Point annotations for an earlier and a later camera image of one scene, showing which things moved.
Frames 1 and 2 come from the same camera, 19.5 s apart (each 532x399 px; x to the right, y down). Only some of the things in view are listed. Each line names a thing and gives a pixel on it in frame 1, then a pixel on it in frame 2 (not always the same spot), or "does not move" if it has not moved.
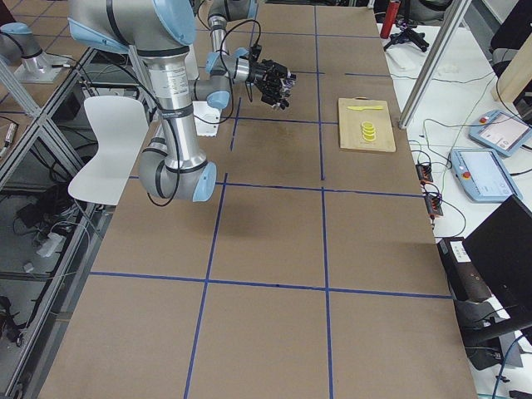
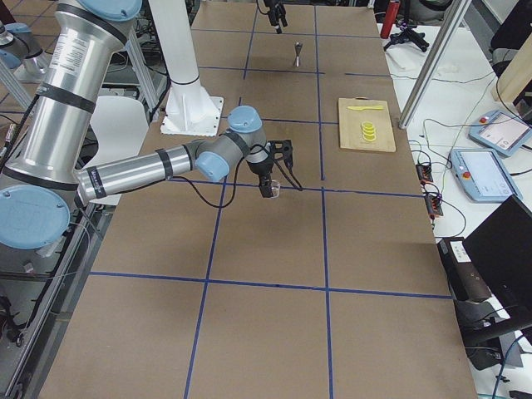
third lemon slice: x=368 y=127 does not move
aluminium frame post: x=431 y=66 does not move
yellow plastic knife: x=364 y=107 does not move
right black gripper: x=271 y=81 to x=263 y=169
